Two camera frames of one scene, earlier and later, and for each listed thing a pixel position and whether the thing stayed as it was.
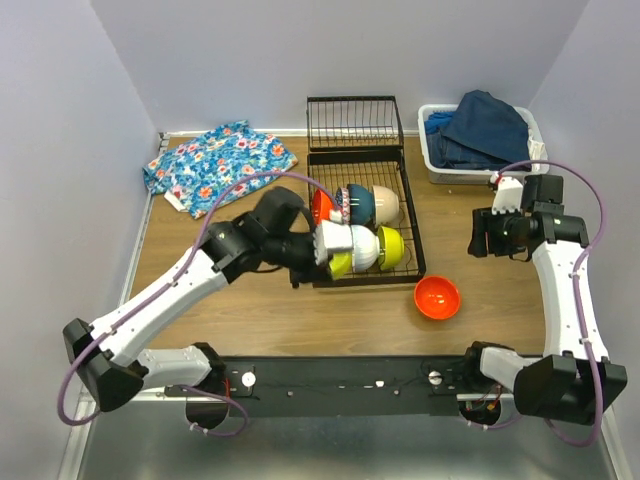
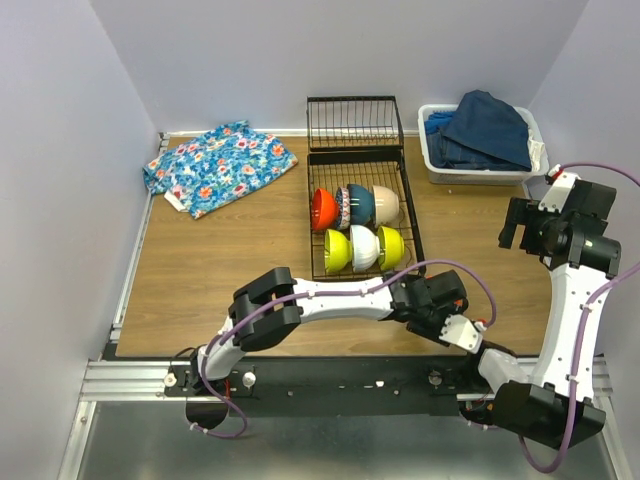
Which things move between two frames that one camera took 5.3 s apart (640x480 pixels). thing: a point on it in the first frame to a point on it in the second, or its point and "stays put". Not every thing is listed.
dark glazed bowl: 361,206 stays put
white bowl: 365,247 stays put
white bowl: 386,206 stays put
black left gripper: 314,273 to 435,333
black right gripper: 483,220 to 526,212
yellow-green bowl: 391,248 stays put
